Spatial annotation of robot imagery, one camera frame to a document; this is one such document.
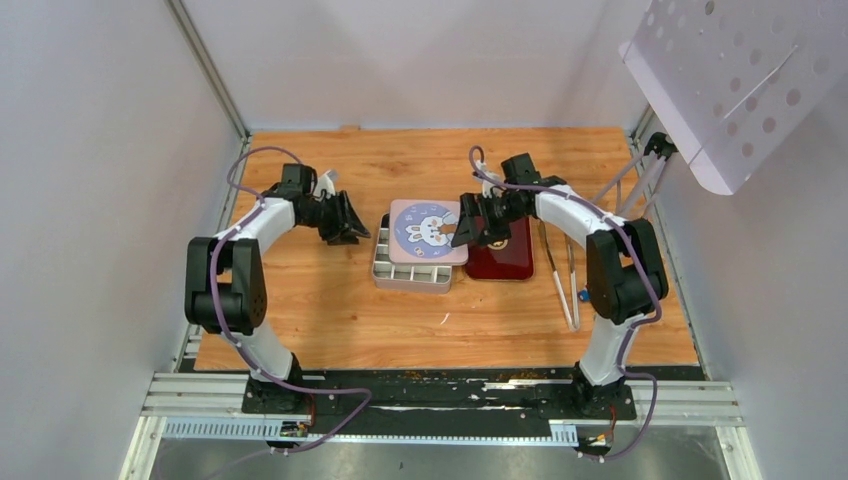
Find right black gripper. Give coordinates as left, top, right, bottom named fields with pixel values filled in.
left=452, top=192, right=528, bottom=248

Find purple cable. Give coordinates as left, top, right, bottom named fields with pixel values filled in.
left=468, top=145, right=664, bottom=463
left=208, top=146, right=374, bottom=455

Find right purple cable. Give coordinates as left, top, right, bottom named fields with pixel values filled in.
left=468, top=145, right=664, bottom=463

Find silver tin lid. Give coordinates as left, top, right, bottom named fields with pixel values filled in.
left=388, top=199, right=469, bottom=266

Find small tripod stand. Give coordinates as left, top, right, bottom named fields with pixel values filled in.
left=591, top=131, right=680, bottom=220

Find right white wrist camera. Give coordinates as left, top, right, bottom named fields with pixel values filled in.
left=472, top=160, right=503, bottom=198

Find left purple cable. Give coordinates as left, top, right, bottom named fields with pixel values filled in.
left=208, top=146, right=374, bottom=455

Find silver compartment tin box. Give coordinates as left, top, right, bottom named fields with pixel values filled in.
left=371, top=213, right=453, bottom=295

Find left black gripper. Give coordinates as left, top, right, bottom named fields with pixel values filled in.
left=301, top=191, right=372, bottom=247

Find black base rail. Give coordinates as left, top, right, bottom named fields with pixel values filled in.
left=241, top=367, right=637, bottom=438

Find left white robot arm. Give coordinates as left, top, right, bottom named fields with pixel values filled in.
left=184, top=163, right=370, bottom=413

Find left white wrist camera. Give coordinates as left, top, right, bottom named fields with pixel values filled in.
left=313, top=169, right=339, bottom=199

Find red rectangular tray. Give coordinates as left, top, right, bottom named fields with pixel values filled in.
left=464, top=218, right=535, bottom=281

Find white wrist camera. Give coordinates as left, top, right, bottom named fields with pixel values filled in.
left=313, top=169, right=339, bottom=199
left=472, top=160, right=503, bottom=198

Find white perforated metal panel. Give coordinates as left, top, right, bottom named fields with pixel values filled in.
left=619, top=0, right=847, bottom=196

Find metal tongs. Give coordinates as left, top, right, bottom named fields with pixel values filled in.
left=539, top=222, right=581, bottom=333

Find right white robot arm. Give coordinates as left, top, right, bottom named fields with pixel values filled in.
left=451, top=145, right=669, bottom=418

